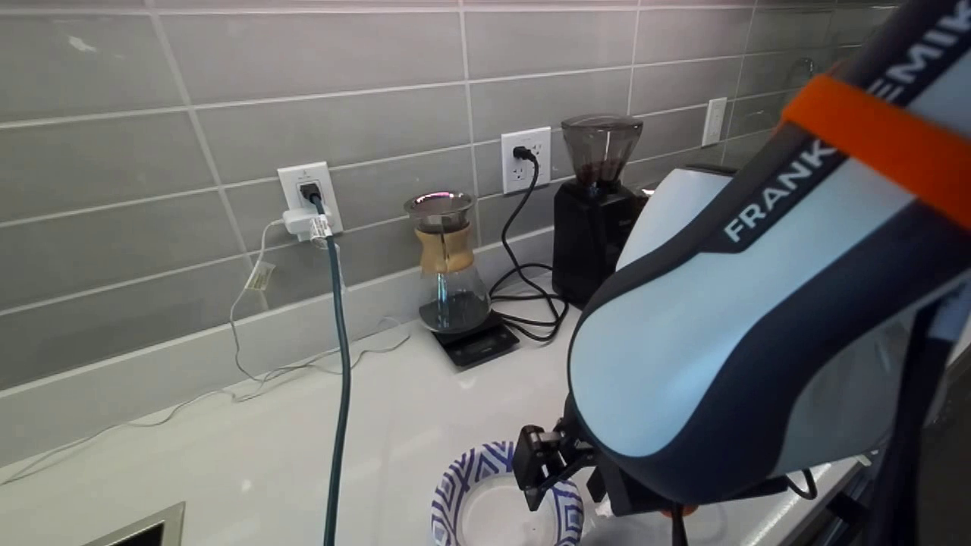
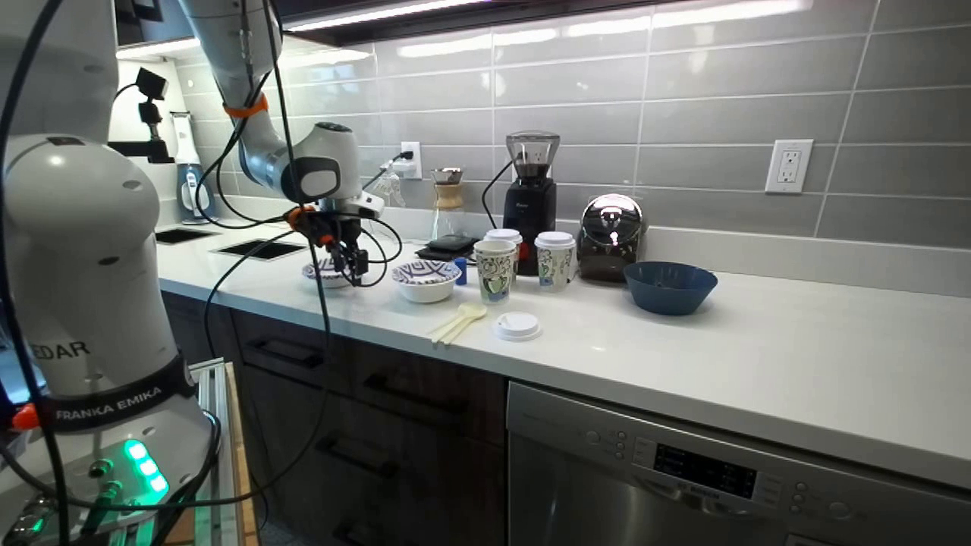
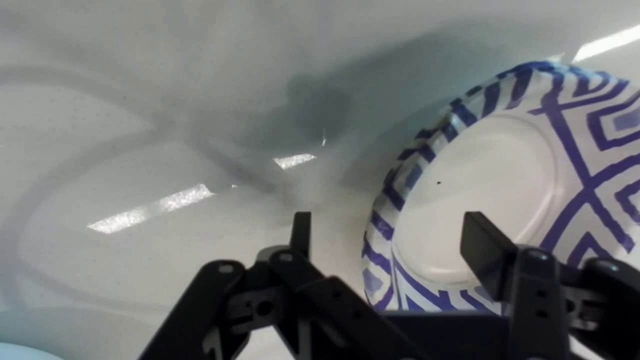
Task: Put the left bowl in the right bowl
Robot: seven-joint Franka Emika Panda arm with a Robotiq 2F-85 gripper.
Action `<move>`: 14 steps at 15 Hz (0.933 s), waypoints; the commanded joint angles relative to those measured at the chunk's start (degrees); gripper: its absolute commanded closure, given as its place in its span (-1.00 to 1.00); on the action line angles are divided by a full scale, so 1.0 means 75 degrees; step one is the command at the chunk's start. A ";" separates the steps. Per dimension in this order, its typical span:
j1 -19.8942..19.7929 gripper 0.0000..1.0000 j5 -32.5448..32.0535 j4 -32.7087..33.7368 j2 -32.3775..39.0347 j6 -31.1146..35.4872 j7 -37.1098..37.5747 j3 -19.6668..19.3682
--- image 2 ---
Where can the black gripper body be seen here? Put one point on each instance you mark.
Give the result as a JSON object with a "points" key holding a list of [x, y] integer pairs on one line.
{"points": [[337, 229]]}

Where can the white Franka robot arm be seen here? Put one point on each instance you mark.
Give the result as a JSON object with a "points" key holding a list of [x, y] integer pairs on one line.
{"points": [[93, 263]]}

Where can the dark blue bowl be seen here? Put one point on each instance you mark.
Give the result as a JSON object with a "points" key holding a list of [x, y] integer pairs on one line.
{"points": [[669, 291]]}

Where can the black coffee scale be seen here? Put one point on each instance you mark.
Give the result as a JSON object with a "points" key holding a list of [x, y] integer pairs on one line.
{"points": [[446, 246]]}

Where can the small blue object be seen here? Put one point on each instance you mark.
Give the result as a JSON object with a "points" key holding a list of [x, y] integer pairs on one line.
{"points": [[463, 270]]}

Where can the pale wooden stir stick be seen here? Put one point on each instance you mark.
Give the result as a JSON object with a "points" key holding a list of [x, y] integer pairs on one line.
{"points": [[450, 325], [463, 324]]}

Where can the white outlet with adapter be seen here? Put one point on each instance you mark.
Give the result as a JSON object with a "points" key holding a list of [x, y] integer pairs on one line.
{"points": [[414, 150]]}

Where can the glass coffee carafe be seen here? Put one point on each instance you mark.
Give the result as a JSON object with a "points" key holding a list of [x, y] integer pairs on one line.
{"points": [[450, 203]]}

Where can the open patterned paper cup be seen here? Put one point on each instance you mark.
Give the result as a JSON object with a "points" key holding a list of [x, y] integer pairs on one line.
{"points": [[496, 273]]}

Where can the patterned cup with white lid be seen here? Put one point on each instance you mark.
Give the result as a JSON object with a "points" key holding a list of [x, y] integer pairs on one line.
{"points": [[552, 260], [506, 236]]}

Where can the white round cup lid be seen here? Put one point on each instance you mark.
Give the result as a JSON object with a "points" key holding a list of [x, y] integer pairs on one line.
{"points": [[518, 325]]}

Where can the black coffee grinder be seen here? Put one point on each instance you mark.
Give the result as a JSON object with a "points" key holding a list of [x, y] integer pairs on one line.
{"points": [[529, 207]]}

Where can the dark wood cabinet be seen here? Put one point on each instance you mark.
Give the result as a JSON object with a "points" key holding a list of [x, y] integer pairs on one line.
{"points": [[425, 465]]}

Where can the round chrome appliance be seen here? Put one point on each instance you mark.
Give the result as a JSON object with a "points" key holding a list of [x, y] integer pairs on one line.
{"points": [[610, 239]]}

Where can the under-cabinet light strip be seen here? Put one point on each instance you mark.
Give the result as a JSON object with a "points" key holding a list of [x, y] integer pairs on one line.
{"points": [[609, 24]]}

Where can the stainless steel dishwasher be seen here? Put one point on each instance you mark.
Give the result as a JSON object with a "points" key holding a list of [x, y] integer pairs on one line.
{"points": [[708, 476]]}

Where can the pale robot stand frame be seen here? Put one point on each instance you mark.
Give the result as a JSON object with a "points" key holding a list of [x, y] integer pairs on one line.
{"points": [[236, 456]]}

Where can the black camera on stand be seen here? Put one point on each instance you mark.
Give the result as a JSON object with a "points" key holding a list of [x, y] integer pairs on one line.
{"points": [[148, 82]]}

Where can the empty white wall outlet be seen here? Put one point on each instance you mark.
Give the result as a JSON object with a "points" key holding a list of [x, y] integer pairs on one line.
{"points": [[788, 166]]}

